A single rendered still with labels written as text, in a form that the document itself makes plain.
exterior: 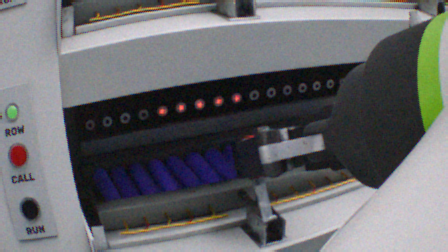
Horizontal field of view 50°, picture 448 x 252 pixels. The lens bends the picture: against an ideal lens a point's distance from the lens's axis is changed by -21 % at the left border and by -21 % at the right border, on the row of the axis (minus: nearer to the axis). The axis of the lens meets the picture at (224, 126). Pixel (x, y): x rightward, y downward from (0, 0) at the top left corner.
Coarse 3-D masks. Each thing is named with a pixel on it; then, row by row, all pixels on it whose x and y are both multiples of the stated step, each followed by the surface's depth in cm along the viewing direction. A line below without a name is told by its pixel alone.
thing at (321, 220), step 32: (320, 96) 68; (160, 128) 60; (192, 128) 62; (224, 128) 63; (320, 192) 56; (352, 192) 55; (96, 224) 45; (160, 224) 51; (192, 224) 51; (288, 224) 51; (320, 224) 51
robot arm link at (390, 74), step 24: (384, 48) 25; (408, 48) 23; (384, 72) 24; (408, 72) 22; (360, 96) 26; (384, 96) 24; (408, 96) 22; (384, 120) 24; (408, 120) 22; (384, 144) 24; (408, 144) 22; (384, 168) 25
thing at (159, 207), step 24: (168, 192) 52; (192, 192) 52; (216, 192) 52; (288, 192) 55; (312, 192) 54; (120, 216) 49; (144, 216) 50; (168, 216) 50; (192, 216) 50; (216, 216) 51
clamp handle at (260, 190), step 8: (248, 136) 49; (256, 184) 49; (264, 184) 49; (256, 192) 49; (264, 192) 49; (256, 200) 49; (264, 200) 49; (264, 208) 49; (264, 216) 48; (272, 216) 49
